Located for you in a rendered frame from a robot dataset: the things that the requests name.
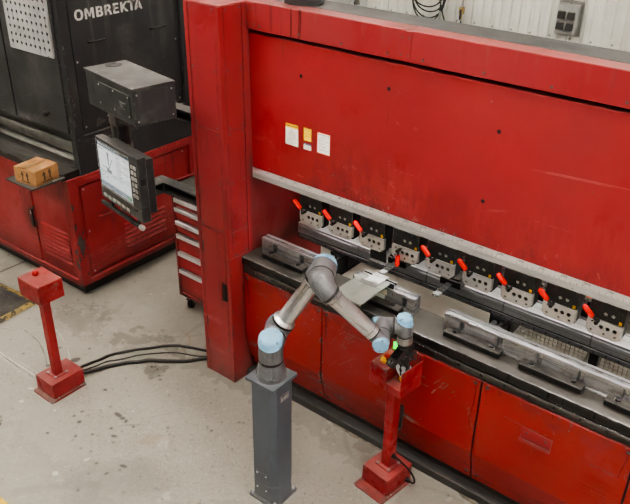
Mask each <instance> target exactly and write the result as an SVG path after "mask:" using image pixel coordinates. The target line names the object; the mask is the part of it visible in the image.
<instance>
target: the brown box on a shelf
mask: <svg viewBox="0 0 630 504"><path fill-rule="evenodd" d="M13 167H14V172H15V175H14V176H11V177H8V178H5V179H6V180H7V181H10V182H12V183H14V184H16V185H18V186H21V187H23V188H25V189H27V190H30V191H35V190H37V189H40V188H43V187H46V186H48V185H51V184H54V183H56V182H59V181H62V180H65V177H64V176H62V175H60V174H59V171H58V165H57V163H56V162H54V161H51V160H49V159H44V158H39V157H35V158H33V159H30V160H28V161H25V162H23V163H20V164H18V165H15V166H13Z"/></svg>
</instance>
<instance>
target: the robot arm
mask: <svg viewBox="0 0 630 504"><path fill-rule="evenodd" d="M336 271H337V261H336V260H335V258H334V257H333V256H331V255H329V254H325V253H324V254H318V255H317V256H315V258H314V259H313V261H312V264H311V266H310V267H309V268H308V270H307V271H306V272H305V274H304V278H305V279H304V280H303V282H302V283H301V284H300V286H299V287H298V288H297V290H296V291H295V292H294V293H293V295H292V296H291V297H290V299H289V300H288V301H287V303H286V304H285V305H284V307H283V308H282V309H281V310H280V311H276V312H275V313H274V314H272V315H271V316H270V317H269V318H268V320H267V321H266V324H265V328H264V330H263V331H261V332H260V334H259V336H258V356H259V362H258V365H257V367H256V370H255V377H256V379H257V380H258V381H259V382H260V383H262V384H266V385H276V384H279V383H281V382H283V381H284V380H285V379H286V377H287V369H286V367H285V364H284V362H283V349H284V345H285V342H286V339H287V336H288V335H289V333H290V332H291V331H292V329H293V328H294V327H295V320H296V319H297V318H298V317H299V315H300V314H301V313H302V312H303V310H304V309H305V308H306V306H307V305H308V304H309V303H310V301H311V300H312V299H313V298H314V296H315V295H316V296H317V297H318V298H319V299H320V300H321V301H322V302H323V303H325V304H329V305H330V306H331V307H333V308H334V309H335V310H336V311H337V312H338V313H339V314H340V315H341V316H342V317H344V318H345V319H346V320H347V321H348V322H349V323H350V324H351V325H352V326H354V327H355V328H356V329H357V330H358V331H359V332H360V333H361V334H362V335H364V336H365V337H366V338H367V339H368V340H369V341H370V342H371V343H372V347H373V350H374V351H375V352H377V353H384V352H386V351H387V350H388V348H389V345H390V334H391V333H394V334H395V333H397V348H396V349H395V350H394V352H393V353H392V354H391V356H390V357H389V358H388V360H387V361H386V365H387V366H388V367H390V368H392V369H394V368H396V370H397V372H398V374H399V376H400V377H401V375H402V374H403V373H405V372H406V371H408V370H409V369H411V366H410V365H409V362H411V361H412V360H413V361H414V360H416V359H417V350H415V349H414V339H413V317H412V315H411V314H409V313H406V312H403V313H399V314H398V315H397V317H381V316H379V317H372V319H370V318H369V317H367V316H366V315H365V314H364V313H363V312H362V311H361V310H360V309H359V308H358V307H357V306H355V305H354V304H353V303H352V302H351V301H350V300H349V299H348V298H347V297H346V296H345V295H343V294H342V293H341V292H340V288H339V287H338V286H337V285H336V284H335V282H334V279H335V275H336ZM413 351H414V352H413ZM415 354H416V357H415V358H414V355H415Z"/></svg>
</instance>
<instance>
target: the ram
mask: <svg viewBox="0 0 630 504"><path fill-rule="evenodd" d="M249 56H250V93H251V130H252V166H253V167H255V168H258V169H260V170H263V171H266V172H269V173H272V174H275V175H278V176H281V177H284V178H286V179H289V180H292V181H295V182H298V183H301V184H304V185H307V186H310V187H312V188H315V189H318V190H321V191H324V192H327V193H330V194H333V195H336V196H338V197H341V198H344V199H347V200H350V201H353V202H356V203H359V204H362V205H364V206H367V207H370V208H373V209H376V210H379V211H382V212H385V213H387V214H390V215H393V216H396V217H399V218H402V219H405V220H408V221H411V222H413V223H416V224H419V225H422V226H425V227H428V228H431V229H434V230H437V231H439V232H442V233H445V234H448V235H451V236H454V237H457V238H460V239H463V240H465V241H468V242H471V243H474V244H477V245H480V246H483V247H486V248H489V249H491V250H494V251H497V252H500V253H503V254H506V255H509V256H512V257H515V258H517V259H520V260H523V261H526V262H529V263H532V264H535V265H538V266H541V267H543V268H546V269H549V270H552V271H555V272H558V273H561V274H564V275H566V276H569V277H572V278H575V279H578V280H581V281H584V282H587V283H590V284H592V285H595V286H598V287H601V288H604V289H607V290H610V291H613V292H616V293H618V294H621V295H624V296H627V297H630V109H626V108H621V107H616V106H612V105H607V104H602V103H598V102H593V101H588V100H583V99H579V98H574V97H569V96H564V95H560V94H555V93H550V92H545V91H541V90H536V89H531V88H527V87H522V86H517V85H512V84H508V83H503V82H498V81H493V80H489V79H484V78H479V77H474V76H470V75H465V74H460V73H455V72H451V71H446V70H441V69H437V68H432V67H427V66H422V65H418V64H413V63H408V62H405V61H404V62H403V61H399V60H394V59H389V58H384V57H380V56H375V55H370V54H365V53H361V52H356V51H351V50H347V49H342V48H337V47H332V46H328V45H323V44H318V43H313V42H309V41H304V40H299V39H294V38H290V37H285V36H280V35H276V34H271V33H266V32H261V31H257V30H256V31H252V32H249ZM286 123H290V124H293V125H297V126H298V147H296V146H293V145H290V144H287V143H286ZM304 128H307V129H311V142H308V141H305V140H304ZM317 132H320V133H324V134H327V135H330V157H329V156H326V155H323V154H320V153H317ZM304 143H307V144H310V145H311V151H309V150H306V149H304ZM253 167H252V169H253ZM253 177H255V178H258V179H260V180H263V181H266V182H269V183H272V184H274V185H277V186H280V187H283V188H286V189H288V190H291V191H294V192H297V193H300V194H302V195H305V196H308V197H311V198H314V199H316V200H319V201H322V202H325V203H328V204H331V205H333V206H336V207H339V208H342V209H345V210H347V211H350V212H353V213H356V214H359V215H361V216H364V217H367V218H370V219H373V220H375V221H378V222H381V223H384V224H387V225H389V226H392V227H395V228H398V229H401V230H404V231H406V232H409V233H412V234H415V235H418V236H420V237H423V238H426V239H429V240H432V241H434V242H437V243H440V244H443V245H446V246H448V247H451V248H454V249H457V250H460V251H462V252H465V253H468V254H471V255H474V256H477V257H479V258H482V259H485V260H488V261H491V262H493V263H496V264H499V265H502V266H505V267H507V268H510V269H513V270H516V271H519V272H521V273H524V274H527V275H530V276H533V277H535V278H538V279H541V280H544V281H547V282H550V283H552V284H555V285H558V286H561V287H564V288H566V289H569V290H572V291H575V292H578V293H580V294H583V295H586V296H589V297H592V298H594V299H597V300H600V301H603V302H606V303H608V304H611V305H614V306H617V307H620V308H623V309H625V310H628V311H630V305H629V304H627V303H624V302H621V301H618V300H615V299H612V298H609V297H607V296H604V295H601V294H598V293H595V292H592V291H590V290H587V289H584V288H581V287H578V286H575V285H572V284H570V283H567V282H564V281H561V280H558V279H555V278H553V277H550V276H547V275H544V274H541V273H538V272H536V271H533V270H530V269H527V268H524V267H521V266H518V265H516V264H513V263H510V262H507V261H504V260H501V259H499V258H496V257H493V256H490V255H487V254H484V253H481V252H479V251H476V250H473V249H470V248H467V247H464V246H462V245H459V244H456V243H453V242H450V241H447V240H444V239H442V238H439V237H436V236H433V235H430V234H427V233H425V232H422V231H419V230H416V229H413V228H410V227H407V226H405V225H402V224H399V223H396V222H393V221H390V220H388V219H385V218H382V217H379V216H376V215H373V214H371V213H368V212H365V211H362V210H359V209H356V208H353V207H351V206H348V205H345V204H342V203H339V202H336V201H334V200H331V199H328V198H325V197H322V196H319V195H316V194H314V193H311V192H308V191H305V190H302V189H299V188H297V187H294V186H291V185H288V184H285V183H282V182H279V181H277V180H274V179H271V178H268V177H265V176H262V175H260V174H257V173H254V172H253Z"/></svg>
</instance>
